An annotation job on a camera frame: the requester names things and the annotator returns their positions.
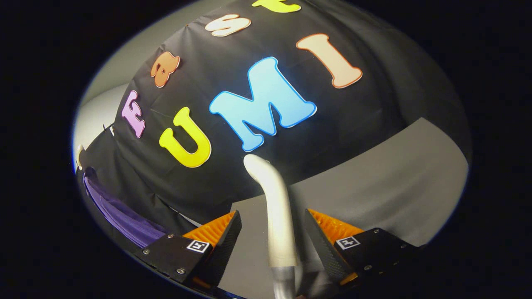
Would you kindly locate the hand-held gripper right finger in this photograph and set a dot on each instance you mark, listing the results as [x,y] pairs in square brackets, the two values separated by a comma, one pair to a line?
[322,249]

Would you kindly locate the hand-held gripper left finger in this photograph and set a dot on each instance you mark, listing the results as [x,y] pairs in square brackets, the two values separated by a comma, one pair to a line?
[226,245]

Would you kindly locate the grey drawer cabinet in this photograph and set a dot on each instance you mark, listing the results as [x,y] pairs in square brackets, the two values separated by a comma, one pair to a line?
[395,187]

